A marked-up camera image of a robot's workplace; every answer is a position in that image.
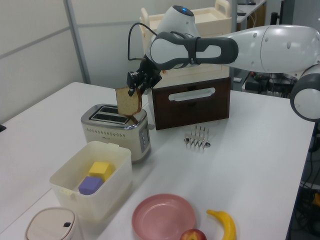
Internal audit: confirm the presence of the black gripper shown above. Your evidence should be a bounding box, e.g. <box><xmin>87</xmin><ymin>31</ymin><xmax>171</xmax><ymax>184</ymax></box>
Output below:
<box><xmin>126</xmin><ymin>58</ymin><xmax>163</xmax><ymax>98</ymax></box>

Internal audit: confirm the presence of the brown bread slice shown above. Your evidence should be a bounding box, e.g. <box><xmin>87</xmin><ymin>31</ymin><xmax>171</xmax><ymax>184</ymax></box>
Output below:
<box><xmin>114</xmin><ymin>86</ymin><xmax>143</xmax><ymax>123</ymax></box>

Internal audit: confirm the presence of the cream and chrome toaster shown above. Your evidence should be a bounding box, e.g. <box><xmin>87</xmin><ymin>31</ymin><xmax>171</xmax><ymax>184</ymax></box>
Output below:
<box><xmin>80</xmin><ymin>103</ymin><xmax>154</xmax><ymax>165</ymax></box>

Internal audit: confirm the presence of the dark brown drawer box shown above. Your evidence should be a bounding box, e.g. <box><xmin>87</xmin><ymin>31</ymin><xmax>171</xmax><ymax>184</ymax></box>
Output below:
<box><xmin>151</xmin><ymin>76</ymin><xmax>231</xmax><ymax>131</ymax></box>

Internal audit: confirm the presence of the silver metal toast rack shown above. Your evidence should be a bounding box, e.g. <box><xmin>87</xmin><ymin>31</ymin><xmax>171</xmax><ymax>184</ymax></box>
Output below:
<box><xmin>184</xmin><ymin>124</ymin><xmax>212</xmax><ymax>150</ymax></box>

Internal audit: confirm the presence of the yellow foam cube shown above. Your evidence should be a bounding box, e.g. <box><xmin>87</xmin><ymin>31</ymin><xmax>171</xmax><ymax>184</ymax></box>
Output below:
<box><xmin>87</xmin><ymin>161</ymin><xmax>113</xmax><ymax>182</ymax></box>

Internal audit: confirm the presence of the white plastic storage bin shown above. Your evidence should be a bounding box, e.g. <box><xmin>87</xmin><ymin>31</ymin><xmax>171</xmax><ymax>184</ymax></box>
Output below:
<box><xmin>49</xmin><ymin>140</ymin><xmax>133</xmax><ymax>221</ymax></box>

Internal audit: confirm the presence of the purple foam cube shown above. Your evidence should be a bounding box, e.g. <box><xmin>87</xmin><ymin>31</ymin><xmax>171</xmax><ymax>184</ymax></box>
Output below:
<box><xmin>77</xmin><ymin>176</ymin><xmax>104</xmax><ymax>196</ymax></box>

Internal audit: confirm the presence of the grey electronics box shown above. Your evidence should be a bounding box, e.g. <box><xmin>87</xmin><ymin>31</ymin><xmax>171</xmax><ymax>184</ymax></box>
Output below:
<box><xmin>244</xmin><ymin>71</ymin><xmax>270</xmax><ymax>94</ymax></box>

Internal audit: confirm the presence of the pink plastic plate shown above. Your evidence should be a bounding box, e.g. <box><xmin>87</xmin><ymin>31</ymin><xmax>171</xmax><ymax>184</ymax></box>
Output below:
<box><xmin>131</xmin><ymin>193</ymin><xmax>197</xmax><ymax>240</ymax></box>

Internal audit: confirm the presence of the wooden office desk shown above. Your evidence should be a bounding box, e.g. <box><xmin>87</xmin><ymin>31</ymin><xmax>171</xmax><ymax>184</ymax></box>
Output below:
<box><xmin>236</xmin><ymin>0</ymin><xmax>268</xmax><ymax>32</ymax></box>

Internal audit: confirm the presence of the black electronics unit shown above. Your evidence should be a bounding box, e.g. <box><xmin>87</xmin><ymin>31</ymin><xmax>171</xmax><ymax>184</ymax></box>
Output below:
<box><xmin>268</xmin><ymin>72</ymin><xmax>298</xmax><ymax>95</ymax></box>

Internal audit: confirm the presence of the red toy apple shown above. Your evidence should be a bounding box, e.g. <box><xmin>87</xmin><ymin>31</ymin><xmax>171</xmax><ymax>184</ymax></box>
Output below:
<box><xmin>179</xmin><ymin>228</ymin><xmax>208</xmax><ymax>240</ymax></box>

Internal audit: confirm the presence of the cream lidded trash can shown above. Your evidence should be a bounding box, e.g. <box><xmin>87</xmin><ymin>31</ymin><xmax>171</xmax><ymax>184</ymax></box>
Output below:
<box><xmin>24</xmin><ymin>206</ymin><xmax>85</xmax><ymax>240</ymax></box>

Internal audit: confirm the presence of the yellow toy banana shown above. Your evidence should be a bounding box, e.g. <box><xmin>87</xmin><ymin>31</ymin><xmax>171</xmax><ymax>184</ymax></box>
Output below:
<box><xmin>206</xmin><ymin>209</ymin><xmax>237</xmax><ymax>240</ymax></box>

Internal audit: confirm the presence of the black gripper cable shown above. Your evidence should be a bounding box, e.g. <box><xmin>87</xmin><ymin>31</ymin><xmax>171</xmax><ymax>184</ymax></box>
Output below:
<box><xmin>127</xmin><ymin>22</ymin><xmax>161</xmax><ymax>61</ymax></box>

